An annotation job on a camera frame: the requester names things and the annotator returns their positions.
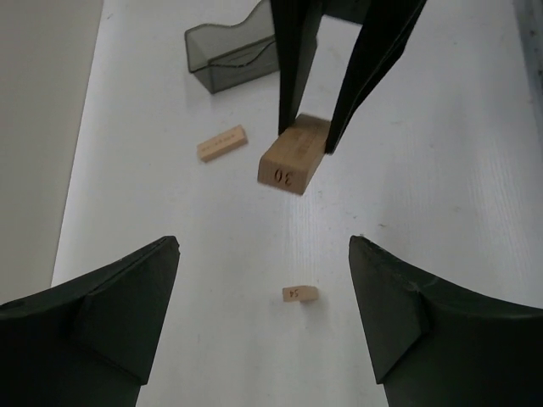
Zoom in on smoky transparent plastic box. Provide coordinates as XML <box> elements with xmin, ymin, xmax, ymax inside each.
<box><xmin>184</xmin><ymin>1</ymin><xmax>280</xmax><ymax>94</ymax></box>

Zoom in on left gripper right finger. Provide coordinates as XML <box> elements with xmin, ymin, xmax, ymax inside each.
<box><xmin>349</xmin><ymin>236</ymin><xmax>542</xmax><ymax>406</ymax></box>

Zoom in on wood block one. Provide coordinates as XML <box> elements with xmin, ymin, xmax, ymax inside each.
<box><xmin>283</xmin><ymin>285</ymin><xmax>319</xmax><ymax>303</ymax></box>

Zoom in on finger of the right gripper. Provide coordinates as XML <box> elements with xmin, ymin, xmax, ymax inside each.
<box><xmin>325</xmin><ymin>0</ymin><xmax>426</xmax><ymax>153</ymax></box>
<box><xmin>271</xmin><ymin>0</ymin><xmax>323</xmax><ymax>134</ymax></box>

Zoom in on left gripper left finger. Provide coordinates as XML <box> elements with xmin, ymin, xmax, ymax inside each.
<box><xmin>1</xmin><ymin>236</ymin><xmax>180</xmax><ymax>406</ymax></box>

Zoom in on wood block three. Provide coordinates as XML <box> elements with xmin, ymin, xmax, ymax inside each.
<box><xmin>257</xmin><ymin>114</ymin><xmax>330</xmax><ymax>196</ymax></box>

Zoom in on wood block two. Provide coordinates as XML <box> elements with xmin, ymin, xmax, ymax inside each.
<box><xmin>197</xmin><ymin>125</ymin><xmax>248</xmax><ymax>163</ymax></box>

